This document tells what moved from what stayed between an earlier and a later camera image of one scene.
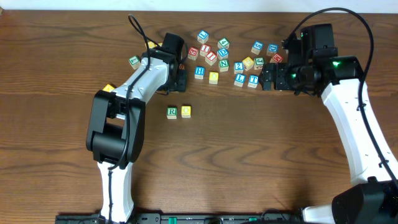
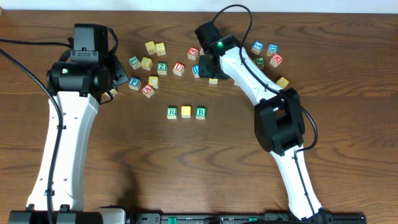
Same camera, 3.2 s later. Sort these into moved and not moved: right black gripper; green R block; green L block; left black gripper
Moved: left black gripper; right black gripper
Not moved: green R block; green L block
